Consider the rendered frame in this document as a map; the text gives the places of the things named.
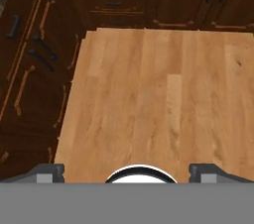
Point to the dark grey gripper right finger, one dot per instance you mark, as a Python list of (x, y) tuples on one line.
[(203, 170)]

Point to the dark wood drawer front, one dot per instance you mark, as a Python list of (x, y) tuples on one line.
[(99, 20), (20, 6), (99, 1)]

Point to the white and black round thing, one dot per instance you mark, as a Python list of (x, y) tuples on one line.
[(140, 178)]

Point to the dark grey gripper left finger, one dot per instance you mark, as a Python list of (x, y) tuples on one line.
[(49, 170)]

